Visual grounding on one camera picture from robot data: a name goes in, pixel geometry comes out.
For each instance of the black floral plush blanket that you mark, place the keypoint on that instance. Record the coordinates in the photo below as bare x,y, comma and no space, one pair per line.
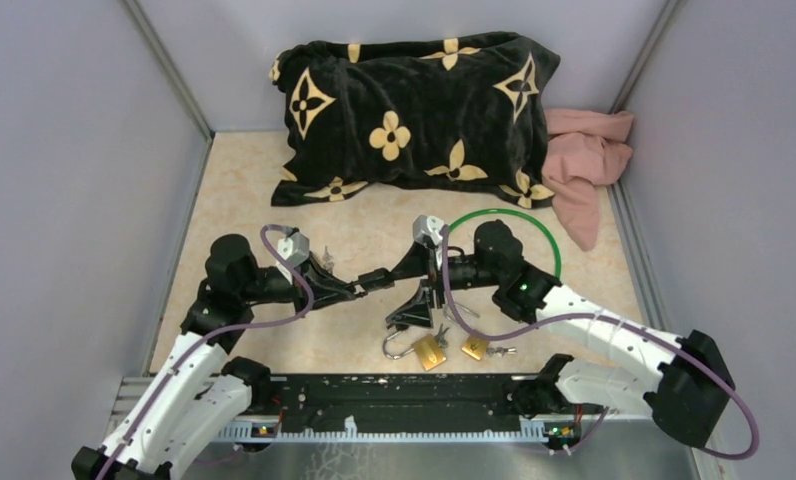
459,114

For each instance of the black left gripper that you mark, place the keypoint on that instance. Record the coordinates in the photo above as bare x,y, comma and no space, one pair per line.
326,289

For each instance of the keys of left padlock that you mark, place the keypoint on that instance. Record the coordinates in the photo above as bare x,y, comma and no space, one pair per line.
440,337

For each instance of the open brass padlock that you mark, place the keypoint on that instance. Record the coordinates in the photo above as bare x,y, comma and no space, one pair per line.
474,346
425,349

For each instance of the keys of right padlock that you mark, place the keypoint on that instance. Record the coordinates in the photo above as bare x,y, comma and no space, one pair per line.
500,351

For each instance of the pink cloth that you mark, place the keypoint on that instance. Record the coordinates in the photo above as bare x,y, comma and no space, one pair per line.
586,150

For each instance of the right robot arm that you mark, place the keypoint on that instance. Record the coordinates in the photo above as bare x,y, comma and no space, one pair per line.
681,382

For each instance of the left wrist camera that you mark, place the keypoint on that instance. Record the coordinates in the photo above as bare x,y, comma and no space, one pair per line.
294,249

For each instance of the keys of padlock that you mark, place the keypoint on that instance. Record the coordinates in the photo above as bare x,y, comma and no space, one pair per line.
440,337
500,351

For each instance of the black u-lock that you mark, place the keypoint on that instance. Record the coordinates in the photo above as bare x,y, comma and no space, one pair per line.
378,279

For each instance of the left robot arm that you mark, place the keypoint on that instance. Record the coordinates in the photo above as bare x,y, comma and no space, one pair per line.
201,388

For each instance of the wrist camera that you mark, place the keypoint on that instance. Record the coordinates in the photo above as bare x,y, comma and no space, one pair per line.
294,249
427,231

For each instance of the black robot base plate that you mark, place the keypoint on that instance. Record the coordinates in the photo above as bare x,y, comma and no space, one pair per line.
409,408

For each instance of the open brass padlock left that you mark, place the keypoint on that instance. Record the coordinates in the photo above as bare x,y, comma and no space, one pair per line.
425,349

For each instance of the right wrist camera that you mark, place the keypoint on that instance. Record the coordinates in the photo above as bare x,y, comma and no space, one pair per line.
427,231

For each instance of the open brass padlock right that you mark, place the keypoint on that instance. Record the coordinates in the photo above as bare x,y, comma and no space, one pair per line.
474,346

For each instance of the silver padlock keys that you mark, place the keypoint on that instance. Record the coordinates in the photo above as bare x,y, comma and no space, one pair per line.
327,261

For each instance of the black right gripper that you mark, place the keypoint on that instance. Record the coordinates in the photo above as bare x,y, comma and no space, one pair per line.
417,262

